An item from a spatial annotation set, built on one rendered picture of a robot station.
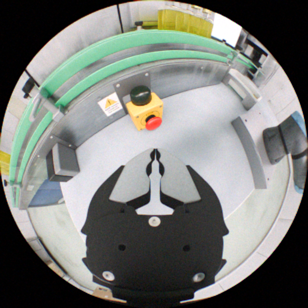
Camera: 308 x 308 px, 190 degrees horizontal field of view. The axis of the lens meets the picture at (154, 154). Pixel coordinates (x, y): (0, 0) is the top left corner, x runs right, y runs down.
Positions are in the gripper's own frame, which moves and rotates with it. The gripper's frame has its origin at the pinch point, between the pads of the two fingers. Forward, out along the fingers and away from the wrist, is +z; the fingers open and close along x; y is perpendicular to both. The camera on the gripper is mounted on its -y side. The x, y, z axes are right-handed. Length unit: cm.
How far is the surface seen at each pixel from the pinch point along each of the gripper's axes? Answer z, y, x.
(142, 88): 9.4, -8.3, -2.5
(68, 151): 6.5, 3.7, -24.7
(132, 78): 10.6, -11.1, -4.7
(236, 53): 18.6, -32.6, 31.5
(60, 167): 0.1, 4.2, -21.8
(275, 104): 142, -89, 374
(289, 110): 82, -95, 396
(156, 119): 9.4, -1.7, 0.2
